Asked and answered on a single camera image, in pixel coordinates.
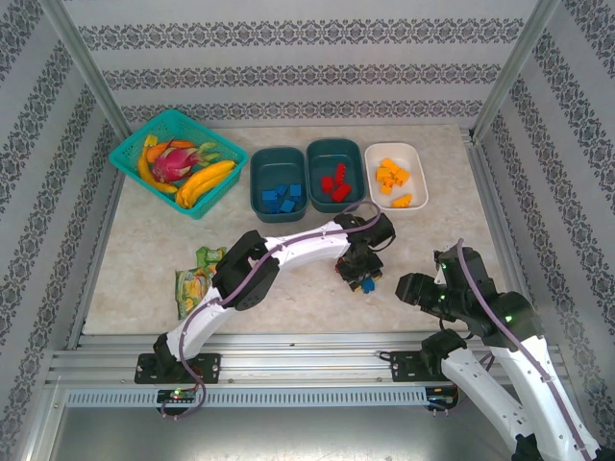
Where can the blue lego brick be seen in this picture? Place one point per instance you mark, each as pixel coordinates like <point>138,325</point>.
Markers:
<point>269,197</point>
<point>287,206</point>
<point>295,190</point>
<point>368,286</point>
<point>282,191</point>

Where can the yellow wedge lego brick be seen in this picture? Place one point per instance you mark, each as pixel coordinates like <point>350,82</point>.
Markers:
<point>402,201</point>

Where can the long red lego brick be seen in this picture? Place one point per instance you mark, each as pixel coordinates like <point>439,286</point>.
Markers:
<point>341,193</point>

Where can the long yellow lego brick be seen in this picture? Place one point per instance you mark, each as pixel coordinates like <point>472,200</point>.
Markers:
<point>390,165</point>

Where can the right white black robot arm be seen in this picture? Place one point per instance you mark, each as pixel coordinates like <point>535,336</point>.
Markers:
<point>475,389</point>

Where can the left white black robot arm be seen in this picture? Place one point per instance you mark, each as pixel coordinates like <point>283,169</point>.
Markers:
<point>307,245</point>

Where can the orange square lego brick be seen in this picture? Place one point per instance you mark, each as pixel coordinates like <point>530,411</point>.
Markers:
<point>386,188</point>

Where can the small controller circuit board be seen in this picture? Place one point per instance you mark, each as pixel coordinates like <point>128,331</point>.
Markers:
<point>178,395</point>
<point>439,398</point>

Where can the dark teal plastic container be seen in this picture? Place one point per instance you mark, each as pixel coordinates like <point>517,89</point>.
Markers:
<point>262,165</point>
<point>353,158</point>

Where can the white plastic container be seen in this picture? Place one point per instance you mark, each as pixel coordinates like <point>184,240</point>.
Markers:
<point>415,163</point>

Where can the small green snack packet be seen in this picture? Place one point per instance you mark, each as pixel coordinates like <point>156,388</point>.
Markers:
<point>210,254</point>

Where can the teal mesh plastic basket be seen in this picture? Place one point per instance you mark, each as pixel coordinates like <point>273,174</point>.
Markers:
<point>223,192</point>

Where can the green yellow candy bag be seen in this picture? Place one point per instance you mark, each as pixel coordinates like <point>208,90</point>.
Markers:
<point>192,290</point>

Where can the yellow orange banana bunch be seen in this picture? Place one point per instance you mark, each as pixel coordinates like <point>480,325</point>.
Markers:
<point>206,180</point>

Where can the pink toy dragon fruit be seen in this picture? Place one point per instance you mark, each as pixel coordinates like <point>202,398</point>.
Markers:
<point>173,165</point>

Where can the orange toy carrot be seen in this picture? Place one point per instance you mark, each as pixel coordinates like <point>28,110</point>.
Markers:
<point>156,152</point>

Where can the thin yellow toy banana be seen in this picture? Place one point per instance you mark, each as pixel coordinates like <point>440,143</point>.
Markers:
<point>143,168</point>

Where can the small yellow toy fruit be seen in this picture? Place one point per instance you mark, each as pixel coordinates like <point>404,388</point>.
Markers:
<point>151,141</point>

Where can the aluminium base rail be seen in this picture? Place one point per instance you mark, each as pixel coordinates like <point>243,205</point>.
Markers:
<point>298,357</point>

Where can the aluminium side rail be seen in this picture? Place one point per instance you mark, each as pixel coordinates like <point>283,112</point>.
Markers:
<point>91,269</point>
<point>485,192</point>

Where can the aluminium frame post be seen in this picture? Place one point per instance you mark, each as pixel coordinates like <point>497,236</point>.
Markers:
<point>84,65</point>
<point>516,67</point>

